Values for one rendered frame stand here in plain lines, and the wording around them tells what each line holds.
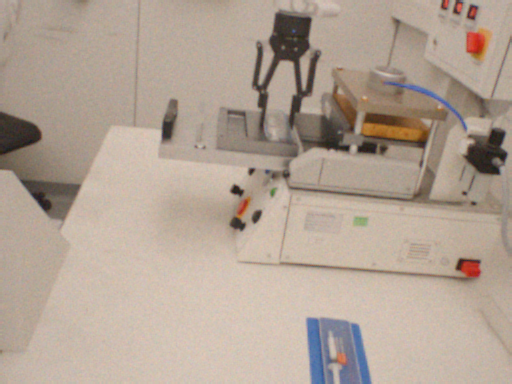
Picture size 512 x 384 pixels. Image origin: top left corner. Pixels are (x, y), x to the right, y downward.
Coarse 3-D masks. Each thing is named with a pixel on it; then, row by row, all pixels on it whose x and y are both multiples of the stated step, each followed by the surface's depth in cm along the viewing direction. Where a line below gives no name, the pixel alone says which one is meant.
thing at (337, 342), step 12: (324, 324) 92; (336, 324) 92; (348, 324) 93; (324, 336) 89; (336, 336) 89; (348, 336) 90; (324, 348) 86; (336, 348) 87; (348, 348) 87; (324, 360) 84; (336, 360) 84; (348, 360) 85; (336, 372) 82; (348, 372) 82
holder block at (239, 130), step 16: (224, 112) 119; (240, 112) 121; (256, 112) 122; (224, 128) 109; (240, 128) 115; (256, 128) 112; (224, 144) 105; (240, 144) 105; (256, 144) 105; (272, 144) 106; (288, 144) 106
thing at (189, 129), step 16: (176, 128) 113; (192, 128) 114; (208, 128) 115; (160, 144) 103; (176, 144) 105; (192, 144) 106; (208, 144) 107; (192, 160) 105; (208, 160) 105; (224, 160) 106; (240, 160) 106; (256, 160) 106; (272, 160) 106; (288, 160) 106
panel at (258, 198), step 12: (252, 180) 128; (276, 180) 112; (252, 192) 123; (264, 192) 115; (276, 192) 107; (252, 204) 118; (264, 204) 111; (240, 216) 121; (264, 216) 107; (252, 228) 110; (240, 240) 113
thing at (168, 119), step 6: (174, 102) 116; (168, 108) 111; (174, 108) 112; (168, 114) 108; (174, 114) 110; (168, 120) 105; (174, 120) 110; (162, 126) 105; (168, 126) 105; (162, 132) 106; (168, 132) 106; (168, 138) 107
